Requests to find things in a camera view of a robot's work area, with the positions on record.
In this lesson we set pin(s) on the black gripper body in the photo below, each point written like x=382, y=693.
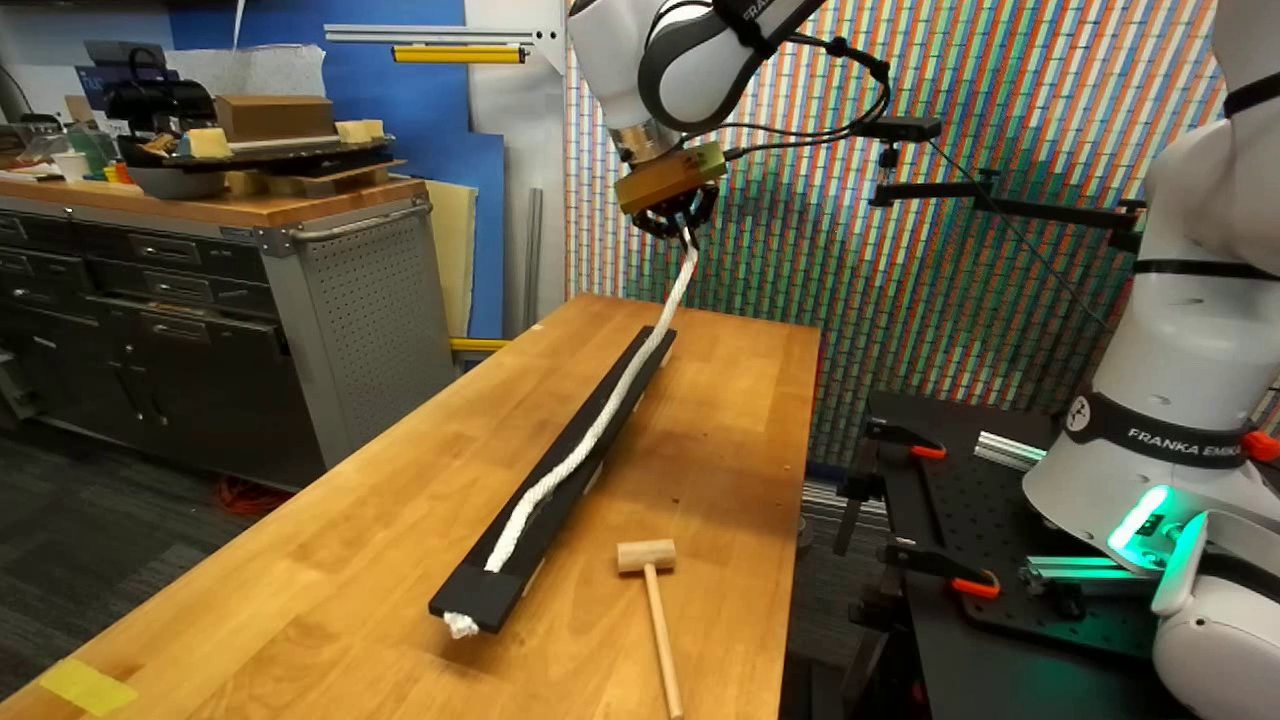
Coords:
x=677, y=213

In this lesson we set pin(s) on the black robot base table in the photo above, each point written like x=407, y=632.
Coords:
x=984, y=653

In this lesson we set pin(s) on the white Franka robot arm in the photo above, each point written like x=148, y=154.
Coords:
x=1200, y=332

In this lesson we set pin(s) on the beige foam panel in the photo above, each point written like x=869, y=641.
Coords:
x=453, y=252

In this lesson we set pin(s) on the yellow level bar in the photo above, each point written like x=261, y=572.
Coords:
x=457, y=55

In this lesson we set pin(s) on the large blue board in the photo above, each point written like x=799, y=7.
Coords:
x=400, y=133

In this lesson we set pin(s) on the silver metal bar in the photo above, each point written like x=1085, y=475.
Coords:
x=442, y=29

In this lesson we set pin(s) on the small wooden mallet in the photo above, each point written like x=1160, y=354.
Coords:
x=644, y=556

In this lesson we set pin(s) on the pale yellow foam block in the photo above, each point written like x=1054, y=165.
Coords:
x=207, y=143
x=362, y=133

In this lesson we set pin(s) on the short aluminium profile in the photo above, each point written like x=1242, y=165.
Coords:
x=1009, y=448

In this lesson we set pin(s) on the brown wooden box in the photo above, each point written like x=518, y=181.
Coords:
x=273, y=117

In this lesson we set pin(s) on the grey perforated metal cabinet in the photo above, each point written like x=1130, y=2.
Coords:
x=202, y=332

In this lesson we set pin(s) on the yellow tape patch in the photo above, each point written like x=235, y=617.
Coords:
x=84, y=686

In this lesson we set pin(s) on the yellowish wrist camera box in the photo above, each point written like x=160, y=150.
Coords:
x=671, y=178

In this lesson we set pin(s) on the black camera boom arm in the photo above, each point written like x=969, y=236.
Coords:
x=984, y=193

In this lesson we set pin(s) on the long black platform rail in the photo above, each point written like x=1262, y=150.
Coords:
x=545, y=524

